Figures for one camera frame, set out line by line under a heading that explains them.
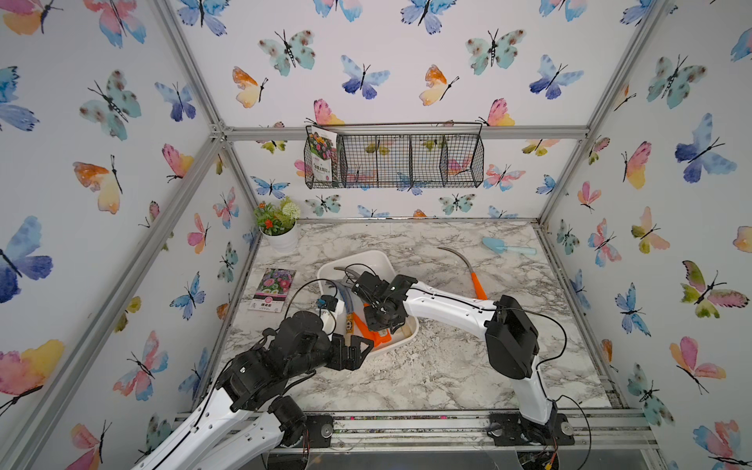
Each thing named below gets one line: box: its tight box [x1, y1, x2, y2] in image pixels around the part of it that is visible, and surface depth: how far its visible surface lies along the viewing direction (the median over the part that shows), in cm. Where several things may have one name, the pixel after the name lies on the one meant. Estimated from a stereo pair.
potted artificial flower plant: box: [253, 195, 301, 254], surface depth 106 cm
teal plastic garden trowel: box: [481, 237, 537, 255], surface depth 113 cm
